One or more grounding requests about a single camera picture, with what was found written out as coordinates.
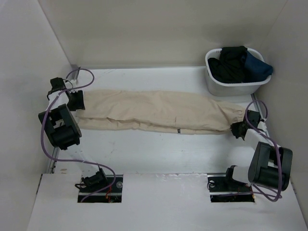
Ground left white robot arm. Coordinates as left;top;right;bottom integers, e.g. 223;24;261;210
38;90;108;193

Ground navy blue garment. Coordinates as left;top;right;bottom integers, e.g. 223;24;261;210
241;51;273;83

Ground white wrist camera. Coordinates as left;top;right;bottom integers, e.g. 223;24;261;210
70;69;79;85
257;119;267;133

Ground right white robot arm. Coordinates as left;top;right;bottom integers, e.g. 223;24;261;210
231;110;293;192

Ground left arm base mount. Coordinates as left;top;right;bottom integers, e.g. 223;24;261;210
75;175;124;203

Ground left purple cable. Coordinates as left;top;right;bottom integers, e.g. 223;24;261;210
39;69;116;202

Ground black garment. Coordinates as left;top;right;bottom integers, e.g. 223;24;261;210
208;46;247;84

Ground white plastic basket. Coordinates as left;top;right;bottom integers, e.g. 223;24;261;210
205;46;273;96

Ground beige trousers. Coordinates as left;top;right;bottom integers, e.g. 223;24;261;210
76;90;245;135

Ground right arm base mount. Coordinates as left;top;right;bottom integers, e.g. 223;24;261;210
207;174;255;203

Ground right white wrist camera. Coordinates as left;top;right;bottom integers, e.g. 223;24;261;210
257;119;267;133

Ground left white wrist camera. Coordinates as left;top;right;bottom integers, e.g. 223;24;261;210
70;69;79;85

